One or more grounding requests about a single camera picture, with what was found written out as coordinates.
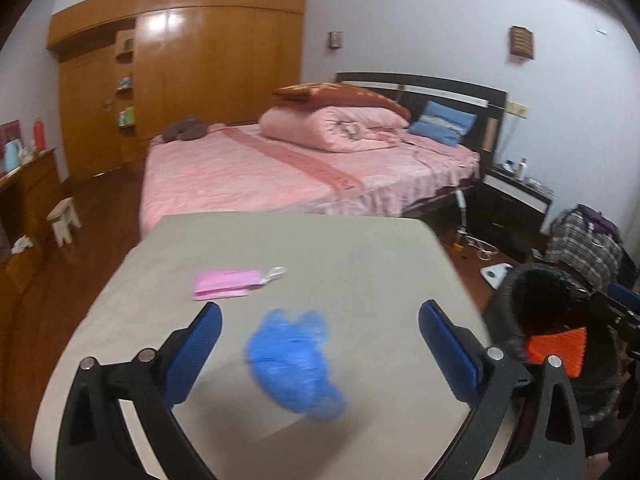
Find red patterned pillow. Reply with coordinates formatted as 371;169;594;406
271;81;412;120

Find folded pink quilt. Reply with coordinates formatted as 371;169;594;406
259;105;411;153

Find dark wooden bed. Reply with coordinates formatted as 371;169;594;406
137;72;508;241

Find small white stool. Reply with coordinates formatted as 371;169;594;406
46;197;82;248

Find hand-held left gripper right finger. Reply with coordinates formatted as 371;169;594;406
417;299;587;480

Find small red photo frame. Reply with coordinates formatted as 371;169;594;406
0;120;22;148

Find dark grey plush slipper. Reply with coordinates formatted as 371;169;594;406
180;116;208;141
160;122;191;143

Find blue disposable shoe cover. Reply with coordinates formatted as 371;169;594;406
243;308;347;422

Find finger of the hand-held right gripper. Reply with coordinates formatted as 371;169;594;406
589;293;640;333
607;283;640;311

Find black nightstand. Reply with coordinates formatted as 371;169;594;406
475;162;556;251

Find blue pillow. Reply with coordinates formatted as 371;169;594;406
407;101;478;148

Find white cable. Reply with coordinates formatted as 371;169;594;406
457;210;501;261

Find beige tablecloth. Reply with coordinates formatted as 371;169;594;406
30;212;493;480

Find light blue electric kettle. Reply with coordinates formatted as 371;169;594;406
4;138;23;173

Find dark wooden wall hanging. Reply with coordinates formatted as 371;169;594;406
509;25;536;61

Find pink packet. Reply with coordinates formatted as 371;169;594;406
192;269;263;302

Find brown wooden wardrobe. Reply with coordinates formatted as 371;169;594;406
47;0;307;183

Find pink bedspread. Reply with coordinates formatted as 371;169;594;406
137;122;481;238

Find bin with black liner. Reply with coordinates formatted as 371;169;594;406
482;262;626;461

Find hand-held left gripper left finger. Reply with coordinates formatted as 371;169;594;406
55;301;223;480

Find wooden side cabinet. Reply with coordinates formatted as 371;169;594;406
0;147;66;311

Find plaid cloth bag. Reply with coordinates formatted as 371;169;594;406
542;204;626;291

